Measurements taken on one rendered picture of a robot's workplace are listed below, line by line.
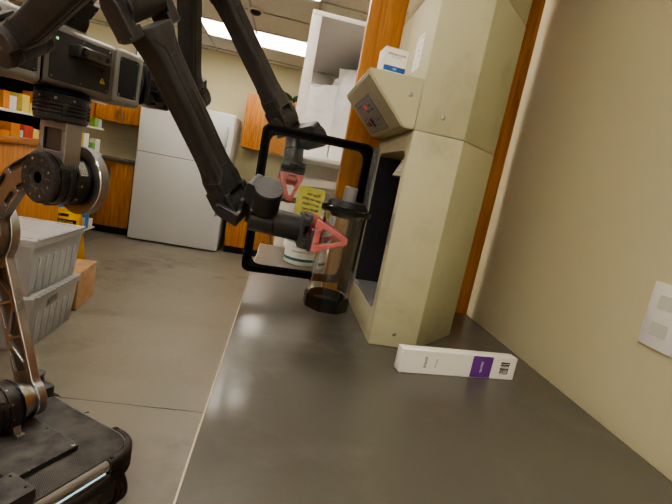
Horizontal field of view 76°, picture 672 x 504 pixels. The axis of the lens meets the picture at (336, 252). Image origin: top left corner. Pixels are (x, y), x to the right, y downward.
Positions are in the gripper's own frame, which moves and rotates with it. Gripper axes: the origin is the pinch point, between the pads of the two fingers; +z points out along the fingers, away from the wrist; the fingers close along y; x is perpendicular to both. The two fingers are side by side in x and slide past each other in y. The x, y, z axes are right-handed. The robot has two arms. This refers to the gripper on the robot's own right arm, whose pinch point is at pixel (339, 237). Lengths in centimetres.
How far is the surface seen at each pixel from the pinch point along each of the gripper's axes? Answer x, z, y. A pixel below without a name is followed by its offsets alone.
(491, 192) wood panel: -20, 48, 33
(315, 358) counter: 22.1, -1.2, -14.2
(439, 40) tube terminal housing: -43.4, 8.6, -2.9
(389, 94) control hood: -30.9, 1.7, -2.7
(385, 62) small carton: -37.8, 0.2, 2.4
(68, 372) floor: 124, -97, 140
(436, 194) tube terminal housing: -14.3, 17.1, -3.3
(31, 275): 81, -129, 157
